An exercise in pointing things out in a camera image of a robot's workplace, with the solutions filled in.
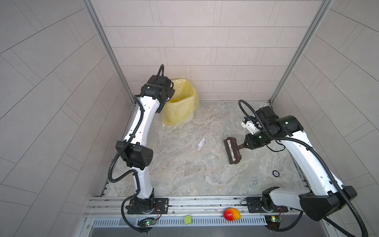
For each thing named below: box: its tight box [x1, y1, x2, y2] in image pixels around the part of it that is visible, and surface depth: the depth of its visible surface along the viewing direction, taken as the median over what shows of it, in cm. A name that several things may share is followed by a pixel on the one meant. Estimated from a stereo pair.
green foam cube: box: [184, 215, 192, 225], surface depth 68 cm
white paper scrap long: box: [196, 136, 206, 152], surface depth 95 cm
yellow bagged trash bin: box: [161, 78, 200, 126], surface depth 93 cm
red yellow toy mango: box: [223, 207, 241, 221], surface depth 68 cm
